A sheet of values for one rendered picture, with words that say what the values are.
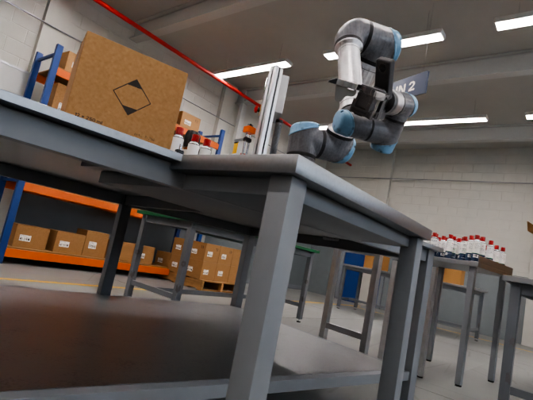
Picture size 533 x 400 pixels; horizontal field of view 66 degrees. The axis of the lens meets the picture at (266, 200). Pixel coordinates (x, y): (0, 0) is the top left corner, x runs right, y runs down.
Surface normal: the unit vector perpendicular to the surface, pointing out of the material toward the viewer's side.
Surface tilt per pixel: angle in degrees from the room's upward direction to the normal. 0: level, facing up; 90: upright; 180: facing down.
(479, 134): 90
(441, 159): 90
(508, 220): 90
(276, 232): 90
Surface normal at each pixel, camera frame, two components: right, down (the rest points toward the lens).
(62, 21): 0.77, 0.07
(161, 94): 0.53, -0.01
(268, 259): -0.61, -0.23
